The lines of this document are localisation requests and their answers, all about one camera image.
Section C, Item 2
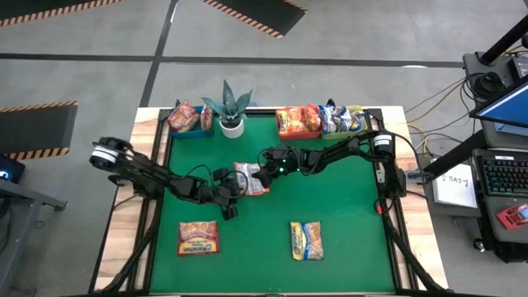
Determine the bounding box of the white plant pot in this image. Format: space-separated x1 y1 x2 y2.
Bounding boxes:
218 117 245 139

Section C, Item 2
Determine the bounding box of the black hazard-striped floor mat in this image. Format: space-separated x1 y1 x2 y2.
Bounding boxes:
0 0 125 28
0 100 79 162
200 0 309 40

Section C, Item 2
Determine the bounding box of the black stand pole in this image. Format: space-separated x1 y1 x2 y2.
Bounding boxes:
478 14 528 67

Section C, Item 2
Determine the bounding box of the coiled black cable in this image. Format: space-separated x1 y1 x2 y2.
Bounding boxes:
471 72 503 99

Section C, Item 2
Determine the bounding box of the grey cart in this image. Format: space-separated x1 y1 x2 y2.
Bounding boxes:
0 177 68 297

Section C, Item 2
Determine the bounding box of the blue-screen monitor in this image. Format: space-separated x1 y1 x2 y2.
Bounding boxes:
469 80 528 130

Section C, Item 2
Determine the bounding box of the green succulent plant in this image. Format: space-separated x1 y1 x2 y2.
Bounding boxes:
200 79 254 125

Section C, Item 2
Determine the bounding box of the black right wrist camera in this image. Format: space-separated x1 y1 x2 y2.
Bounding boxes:
266 146 286 162

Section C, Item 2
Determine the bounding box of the black device blue light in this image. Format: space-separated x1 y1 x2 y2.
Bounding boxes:
0 154 26 186

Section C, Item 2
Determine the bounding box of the blue Maruchan noodle pack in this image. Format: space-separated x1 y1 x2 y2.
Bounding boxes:
319 105 337 135
332 106 354 134
348 105 368 132
290 220 325 262

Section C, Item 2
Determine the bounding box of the orange Maruchan noodle pack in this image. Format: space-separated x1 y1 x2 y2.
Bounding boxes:
275 107 299 135
290 106 310 134
304 103 323 133

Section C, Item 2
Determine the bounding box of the grey desk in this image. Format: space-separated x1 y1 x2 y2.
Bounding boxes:
469 119 528 265

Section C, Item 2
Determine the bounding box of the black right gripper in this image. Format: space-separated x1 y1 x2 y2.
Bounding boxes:
250 155 299 191

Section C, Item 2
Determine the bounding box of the blue plastic bin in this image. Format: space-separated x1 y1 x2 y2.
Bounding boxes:
169 105 215 139

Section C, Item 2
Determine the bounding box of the thin dark floor cable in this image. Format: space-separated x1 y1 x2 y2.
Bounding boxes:
404 77 468 114
412 110 474 141

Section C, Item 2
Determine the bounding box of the black diagonal stand leg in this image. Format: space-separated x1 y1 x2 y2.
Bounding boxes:
424 130 490 175

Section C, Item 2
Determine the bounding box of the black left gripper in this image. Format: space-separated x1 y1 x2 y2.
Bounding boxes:
210 167 252 206

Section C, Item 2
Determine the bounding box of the red plastic bin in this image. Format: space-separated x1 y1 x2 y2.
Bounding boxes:
275 106 323 142

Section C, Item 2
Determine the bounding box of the red Maruchan noodle pack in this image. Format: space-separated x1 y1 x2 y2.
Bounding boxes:
200 104 214 132
233 161 271 197
177 220 221 258
166 100 201 134

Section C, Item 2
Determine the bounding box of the yellow-green plastic bin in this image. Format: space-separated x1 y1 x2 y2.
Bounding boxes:
321 105 370 140

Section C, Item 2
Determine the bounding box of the black keyboard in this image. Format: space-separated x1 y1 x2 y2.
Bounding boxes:
480 154 528 198

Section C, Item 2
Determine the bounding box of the white paper sheet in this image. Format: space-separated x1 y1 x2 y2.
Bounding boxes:
431 163 479 209

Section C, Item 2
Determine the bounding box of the yellow floor cable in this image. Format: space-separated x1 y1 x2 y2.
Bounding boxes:
406 82 474 125

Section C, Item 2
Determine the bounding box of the black metal table frame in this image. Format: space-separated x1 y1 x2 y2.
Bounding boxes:
92 98 450 297

